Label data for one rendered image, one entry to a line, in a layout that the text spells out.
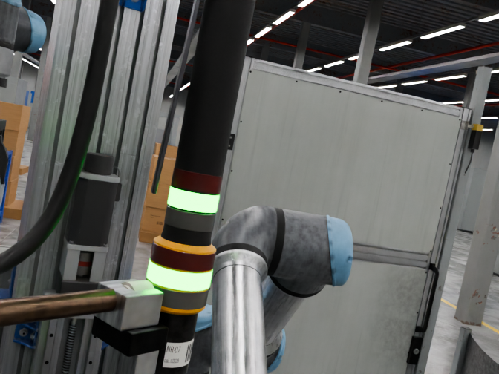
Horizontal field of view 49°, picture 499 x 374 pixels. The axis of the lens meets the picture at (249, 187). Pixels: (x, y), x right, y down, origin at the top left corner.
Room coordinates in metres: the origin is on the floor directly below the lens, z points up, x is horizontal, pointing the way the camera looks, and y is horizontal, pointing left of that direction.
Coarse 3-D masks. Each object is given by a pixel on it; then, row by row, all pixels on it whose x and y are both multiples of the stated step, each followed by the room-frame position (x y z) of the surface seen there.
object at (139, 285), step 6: (126, 282) 0.33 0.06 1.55; (132, 282) 0.34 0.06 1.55; (138, 282) 0.34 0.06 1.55; (144, 282) 0.34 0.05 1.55; (150, 282) 0.34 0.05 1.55; (126, 288) 0.33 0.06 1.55; (132, 288) 0.33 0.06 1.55; (138, 288) 0.33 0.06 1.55; (144, 288) 0.34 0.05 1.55; (150, 288) 0.34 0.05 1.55
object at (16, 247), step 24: (96, 24) 0.29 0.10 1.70; (96, 48) 0.29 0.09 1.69; (96, 72) 0.29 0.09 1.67; (96, 96) 0.29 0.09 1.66; (72, 144) 0.29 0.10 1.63; (72, 168) 0.29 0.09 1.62; (72, 192) 0.29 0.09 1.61; (48, 216) 0.28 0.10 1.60; (24, 240) 0.27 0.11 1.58; (0, 264) 0.26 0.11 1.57
